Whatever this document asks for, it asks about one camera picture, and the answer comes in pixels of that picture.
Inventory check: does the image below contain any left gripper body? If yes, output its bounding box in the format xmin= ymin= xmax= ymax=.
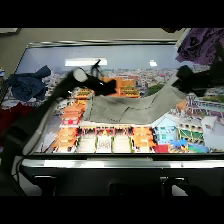
xmin=87 ymin=76 xmax=118 ymax=97

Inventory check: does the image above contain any grey garment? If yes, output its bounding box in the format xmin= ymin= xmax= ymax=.
xmin=82 ymin=73 xmax=188 ymax=127

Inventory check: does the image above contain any blue garment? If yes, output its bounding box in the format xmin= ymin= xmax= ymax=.
xmin=5 ymin=65 xmax=53 ymax=102

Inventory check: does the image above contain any red garment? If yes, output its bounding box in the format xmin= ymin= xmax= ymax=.
xmin=0 ymin=102 xmax=36 ymax=148

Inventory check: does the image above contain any purple garment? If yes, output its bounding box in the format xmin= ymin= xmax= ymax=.
xmin=175 ymin=28 xmax=224 ymax=66

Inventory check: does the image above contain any silver frame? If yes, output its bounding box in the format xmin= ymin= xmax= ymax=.
xmin=19 ymin=157 xmax=224 ymax=197

